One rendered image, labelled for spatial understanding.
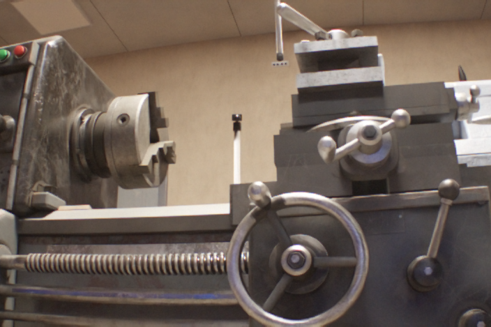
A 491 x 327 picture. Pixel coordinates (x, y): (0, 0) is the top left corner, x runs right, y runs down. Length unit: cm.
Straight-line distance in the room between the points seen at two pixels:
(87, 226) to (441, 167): 71
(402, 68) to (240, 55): 155
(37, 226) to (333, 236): 66
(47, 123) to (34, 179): 15
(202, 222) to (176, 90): 403
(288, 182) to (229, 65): 417
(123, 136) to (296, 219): 59
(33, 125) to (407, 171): 84
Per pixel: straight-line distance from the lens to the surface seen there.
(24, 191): 120
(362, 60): 106
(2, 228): 115
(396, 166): 82
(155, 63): 523
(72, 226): 112
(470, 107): 105
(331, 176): 83
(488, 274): 83
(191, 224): 101
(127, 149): 127
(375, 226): 81
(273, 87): 477
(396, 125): 77
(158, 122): 136
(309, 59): 104
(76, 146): 137
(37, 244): 119
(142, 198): 466
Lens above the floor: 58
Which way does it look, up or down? 20 degrees up
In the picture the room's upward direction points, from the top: straight up
